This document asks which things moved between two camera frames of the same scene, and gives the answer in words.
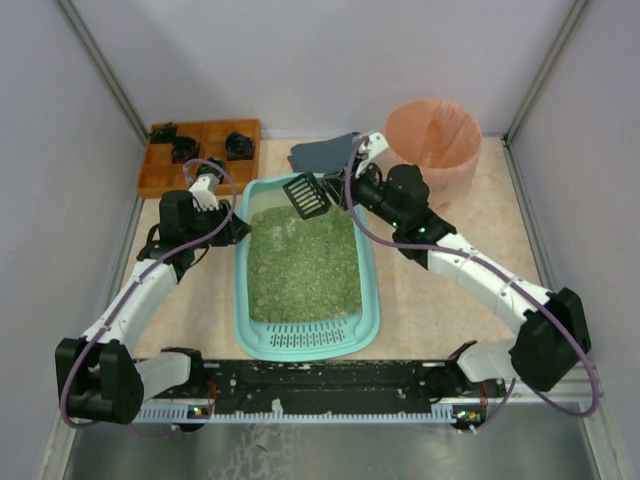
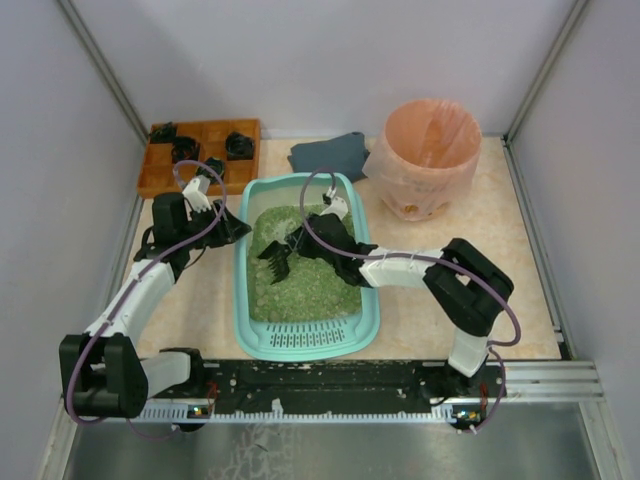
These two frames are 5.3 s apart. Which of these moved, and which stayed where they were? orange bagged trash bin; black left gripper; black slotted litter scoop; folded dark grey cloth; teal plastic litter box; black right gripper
Moved: black slotted litter scoop; black right gripper
Stayed: folded dark grey cloth; black left gripper; orange bagged trash bin; teal plastic litter box
